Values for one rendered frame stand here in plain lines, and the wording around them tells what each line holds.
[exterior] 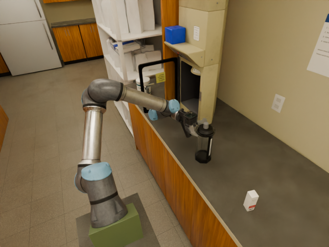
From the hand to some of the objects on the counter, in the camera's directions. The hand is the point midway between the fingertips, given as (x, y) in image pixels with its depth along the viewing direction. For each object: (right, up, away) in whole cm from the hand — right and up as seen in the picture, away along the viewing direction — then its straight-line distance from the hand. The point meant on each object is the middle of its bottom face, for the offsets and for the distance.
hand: (204, 132), depth 116 cm
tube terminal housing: (+8, +14, +52) cm, 55 cm away
